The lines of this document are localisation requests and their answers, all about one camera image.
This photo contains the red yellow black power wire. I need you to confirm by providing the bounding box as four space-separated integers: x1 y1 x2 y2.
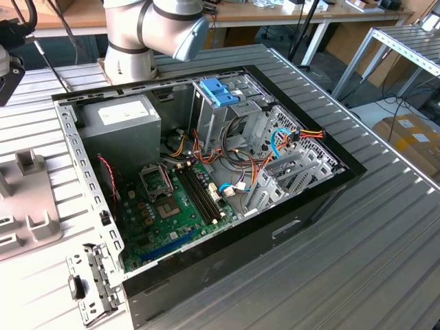
274 126 327 156

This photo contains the silver disk bay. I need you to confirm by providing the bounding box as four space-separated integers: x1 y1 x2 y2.
240 104 347 217

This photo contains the white motherboard connector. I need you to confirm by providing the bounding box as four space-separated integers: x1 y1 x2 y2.
207 181 221 204

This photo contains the black RAM slot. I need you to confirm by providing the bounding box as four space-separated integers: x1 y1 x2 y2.
186 165 219 221
182 166 215 223
189 164 223 219
178 167 212 225

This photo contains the silver optical drive cage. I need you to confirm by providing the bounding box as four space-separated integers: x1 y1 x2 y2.
190 74 273 156

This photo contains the thin locking lever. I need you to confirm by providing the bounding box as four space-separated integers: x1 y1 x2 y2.
161 164 175 195

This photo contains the CPU socket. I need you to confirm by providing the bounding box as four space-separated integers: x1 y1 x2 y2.
153 197 182 221

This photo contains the metal socket cover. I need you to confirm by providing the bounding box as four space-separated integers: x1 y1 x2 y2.
137 164 173 203

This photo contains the green motherboard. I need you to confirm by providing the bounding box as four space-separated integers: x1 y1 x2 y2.
118 159 241 273

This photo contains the blue expansion slot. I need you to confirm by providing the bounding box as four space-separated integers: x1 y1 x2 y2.
139 228 199 263

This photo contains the open black PC case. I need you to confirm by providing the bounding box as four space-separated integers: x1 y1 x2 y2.
51 64 368 330

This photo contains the grey power supply unit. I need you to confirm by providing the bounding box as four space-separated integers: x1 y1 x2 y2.
78 93 162 178

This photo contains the black case fan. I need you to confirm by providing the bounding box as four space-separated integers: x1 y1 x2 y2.
96 154 122 221

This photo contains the wooden desk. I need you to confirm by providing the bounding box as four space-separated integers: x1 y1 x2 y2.
0 0 415 68

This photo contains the black tripod stand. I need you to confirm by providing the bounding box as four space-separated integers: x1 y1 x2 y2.
287 0 319 72

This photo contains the brown cardboard panel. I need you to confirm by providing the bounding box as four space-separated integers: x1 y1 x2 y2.
324 15 413 89

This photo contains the cardboard box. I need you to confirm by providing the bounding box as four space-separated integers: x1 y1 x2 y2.
373 113 440 177

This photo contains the black case latch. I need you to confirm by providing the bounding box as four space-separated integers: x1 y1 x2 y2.
67 274 87 300

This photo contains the grey parts rack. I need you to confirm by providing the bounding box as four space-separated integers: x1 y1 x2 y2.
0 148 63 264

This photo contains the wooden box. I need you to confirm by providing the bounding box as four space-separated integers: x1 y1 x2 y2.
47 0 74 11

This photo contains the multicolour wire bundle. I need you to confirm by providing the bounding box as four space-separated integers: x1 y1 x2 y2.
190 127 278 195

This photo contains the blue data wire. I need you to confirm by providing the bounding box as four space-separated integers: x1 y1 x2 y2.
269 127 297 161
219 184 249 199

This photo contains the blue plastic drive bracket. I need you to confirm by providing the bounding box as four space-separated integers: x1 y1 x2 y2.
199 78 239 108

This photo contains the red black fan wire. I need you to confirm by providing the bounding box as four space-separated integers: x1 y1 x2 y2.
96 155 122 204

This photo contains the black cable with metal plug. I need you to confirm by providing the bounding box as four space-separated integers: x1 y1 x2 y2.
19 0 70 93

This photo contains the aluminium frame table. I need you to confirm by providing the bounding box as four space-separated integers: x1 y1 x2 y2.
330 25 440 101

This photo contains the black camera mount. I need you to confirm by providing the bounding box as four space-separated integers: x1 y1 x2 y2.
0 58 26 107

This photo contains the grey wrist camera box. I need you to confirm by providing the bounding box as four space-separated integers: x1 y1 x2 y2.
0 43 10 82

